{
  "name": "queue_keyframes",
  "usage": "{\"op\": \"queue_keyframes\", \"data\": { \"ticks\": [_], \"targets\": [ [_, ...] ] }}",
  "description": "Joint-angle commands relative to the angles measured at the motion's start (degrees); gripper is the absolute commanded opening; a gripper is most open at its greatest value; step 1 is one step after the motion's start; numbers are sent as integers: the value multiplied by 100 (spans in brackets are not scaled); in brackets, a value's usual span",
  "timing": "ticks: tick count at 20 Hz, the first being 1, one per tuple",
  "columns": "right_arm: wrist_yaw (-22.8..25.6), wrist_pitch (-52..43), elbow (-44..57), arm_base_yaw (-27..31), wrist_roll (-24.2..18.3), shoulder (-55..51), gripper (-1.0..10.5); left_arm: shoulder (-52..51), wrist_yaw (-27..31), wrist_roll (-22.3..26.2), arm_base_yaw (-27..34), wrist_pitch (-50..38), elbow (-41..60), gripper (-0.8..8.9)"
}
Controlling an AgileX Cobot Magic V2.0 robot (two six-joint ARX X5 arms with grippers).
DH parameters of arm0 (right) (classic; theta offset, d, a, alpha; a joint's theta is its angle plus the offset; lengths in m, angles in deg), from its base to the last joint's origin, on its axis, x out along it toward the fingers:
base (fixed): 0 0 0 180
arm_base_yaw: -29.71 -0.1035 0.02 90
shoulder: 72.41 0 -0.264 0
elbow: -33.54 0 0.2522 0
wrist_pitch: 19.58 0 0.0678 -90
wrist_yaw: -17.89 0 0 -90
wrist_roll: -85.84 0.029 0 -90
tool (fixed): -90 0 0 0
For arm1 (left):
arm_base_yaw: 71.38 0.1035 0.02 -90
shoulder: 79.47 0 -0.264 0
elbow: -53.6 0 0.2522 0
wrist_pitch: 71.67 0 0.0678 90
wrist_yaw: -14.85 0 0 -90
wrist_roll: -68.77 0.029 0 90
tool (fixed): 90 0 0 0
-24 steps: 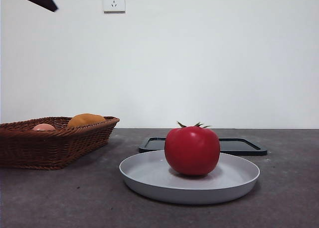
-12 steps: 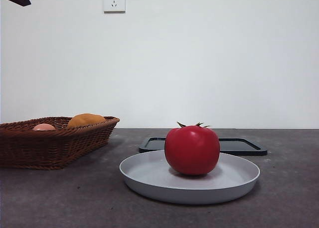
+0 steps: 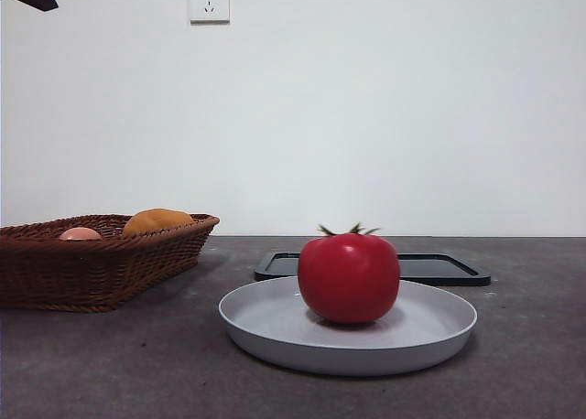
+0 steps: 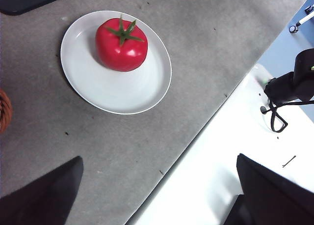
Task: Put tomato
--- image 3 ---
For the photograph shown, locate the brown wicker basket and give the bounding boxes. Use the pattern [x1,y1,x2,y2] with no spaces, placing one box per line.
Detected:
[0,213,221,314]

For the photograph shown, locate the black rectangular tray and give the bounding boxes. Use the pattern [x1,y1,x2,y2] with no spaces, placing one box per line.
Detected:
[254,252,492,287]

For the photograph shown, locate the white wall socket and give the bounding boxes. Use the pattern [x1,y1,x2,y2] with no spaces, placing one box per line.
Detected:
[189,0,231,25]

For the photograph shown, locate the pink egg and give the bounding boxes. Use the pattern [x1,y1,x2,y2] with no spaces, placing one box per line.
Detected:
[58,226,103,242]

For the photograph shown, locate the red tomato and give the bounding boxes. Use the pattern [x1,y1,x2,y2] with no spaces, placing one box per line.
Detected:
[297,221,402,325]

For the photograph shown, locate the pale grey round plate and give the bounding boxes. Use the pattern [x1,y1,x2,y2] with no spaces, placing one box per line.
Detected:
[218,275,479,377]

